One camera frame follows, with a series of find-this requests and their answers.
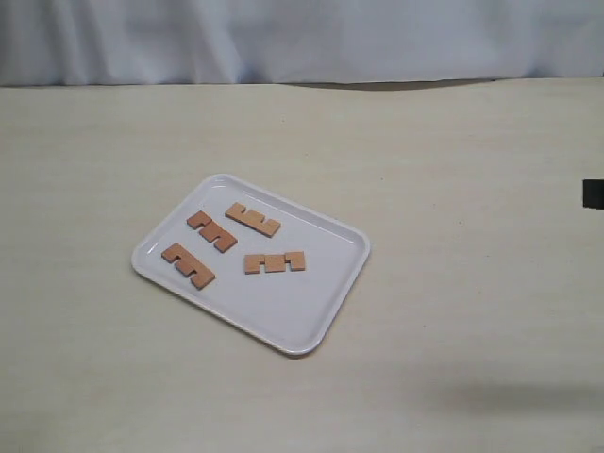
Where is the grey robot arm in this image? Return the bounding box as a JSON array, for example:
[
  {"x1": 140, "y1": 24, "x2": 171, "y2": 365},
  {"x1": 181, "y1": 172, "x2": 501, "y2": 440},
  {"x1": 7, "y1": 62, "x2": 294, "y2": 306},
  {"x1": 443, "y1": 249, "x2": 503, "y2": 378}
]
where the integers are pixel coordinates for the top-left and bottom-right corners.
[{"x1": 582, "y1": 179, "x2": 604, "y2": 210}]

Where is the white plastic tray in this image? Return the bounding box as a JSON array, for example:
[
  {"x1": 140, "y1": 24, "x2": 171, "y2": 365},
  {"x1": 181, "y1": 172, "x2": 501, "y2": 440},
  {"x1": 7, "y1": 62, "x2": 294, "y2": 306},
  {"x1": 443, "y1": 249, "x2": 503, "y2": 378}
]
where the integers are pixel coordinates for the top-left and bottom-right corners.
[{"x1": 131, "y1": 174, "x2": 371, "y2": 356}]

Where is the white backdrop curtain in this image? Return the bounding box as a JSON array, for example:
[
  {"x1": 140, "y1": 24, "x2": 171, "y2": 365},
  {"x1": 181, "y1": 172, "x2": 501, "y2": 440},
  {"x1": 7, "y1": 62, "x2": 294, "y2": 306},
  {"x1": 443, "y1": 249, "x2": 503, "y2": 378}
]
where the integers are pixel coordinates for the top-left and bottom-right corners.
[{"x1": 1, "y1": 1, "x2": 603, "y2": 86}]

